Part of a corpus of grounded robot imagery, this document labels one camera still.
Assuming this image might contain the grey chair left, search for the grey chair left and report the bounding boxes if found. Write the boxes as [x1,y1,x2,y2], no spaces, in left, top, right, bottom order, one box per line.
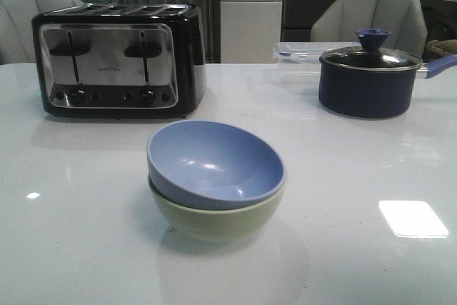
[1,0,83,65]

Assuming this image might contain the grey chair right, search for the grey chair right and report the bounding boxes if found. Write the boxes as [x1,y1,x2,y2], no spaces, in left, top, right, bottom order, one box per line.
[311,0,428,57]

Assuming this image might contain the white cabinet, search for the white cabinet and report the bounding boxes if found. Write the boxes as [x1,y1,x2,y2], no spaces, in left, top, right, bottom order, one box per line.
[220,0,283,64]

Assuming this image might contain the glass saucepan lid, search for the glass saucepan lid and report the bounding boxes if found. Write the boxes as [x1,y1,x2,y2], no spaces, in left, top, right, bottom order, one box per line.
[319,29,423,71]

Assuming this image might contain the clear plastic food container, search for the clear plastic food container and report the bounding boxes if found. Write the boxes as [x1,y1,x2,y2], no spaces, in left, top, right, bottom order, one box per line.
[272,41,360,94]

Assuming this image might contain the grey chair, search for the grey chair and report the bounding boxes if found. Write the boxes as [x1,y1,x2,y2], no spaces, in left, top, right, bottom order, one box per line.
[311,0,428,57]
[1,0,83,65]

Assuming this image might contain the blue bowl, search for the blue bowl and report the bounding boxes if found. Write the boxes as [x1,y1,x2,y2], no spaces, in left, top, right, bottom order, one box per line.
[146,120,286,210]

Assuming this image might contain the olive cloth item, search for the olive cloth item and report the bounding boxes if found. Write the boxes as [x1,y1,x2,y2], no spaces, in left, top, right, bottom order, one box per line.
[426,39,457,61]

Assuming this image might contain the dark blue saucepan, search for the dark blue saucepan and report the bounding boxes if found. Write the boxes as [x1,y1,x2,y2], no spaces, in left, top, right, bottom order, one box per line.
[318,55,456,119]

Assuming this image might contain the black silver toaster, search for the black silver toaster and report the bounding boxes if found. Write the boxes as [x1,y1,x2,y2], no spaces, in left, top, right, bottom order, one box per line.
[32,4,206,119]

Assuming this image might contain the green bowl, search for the green bowl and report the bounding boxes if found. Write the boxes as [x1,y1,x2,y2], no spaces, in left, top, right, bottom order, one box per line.
[148,180,286,242]

